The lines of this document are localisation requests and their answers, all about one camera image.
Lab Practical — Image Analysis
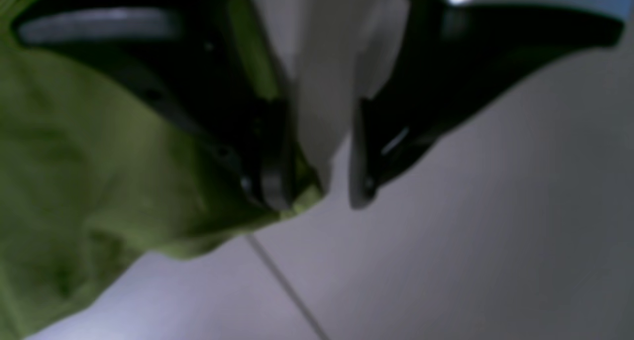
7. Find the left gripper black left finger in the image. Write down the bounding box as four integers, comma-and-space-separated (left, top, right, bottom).
13, 0, 296, 211

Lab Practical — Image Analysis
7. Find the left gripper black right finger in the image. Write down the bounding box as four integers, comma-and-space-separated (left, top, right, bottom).
349, 0, 626, 210

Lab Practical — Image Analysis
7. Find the green T-shirt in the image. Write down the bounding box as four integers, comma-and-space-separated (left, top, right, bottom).
1, 0, 323, 340

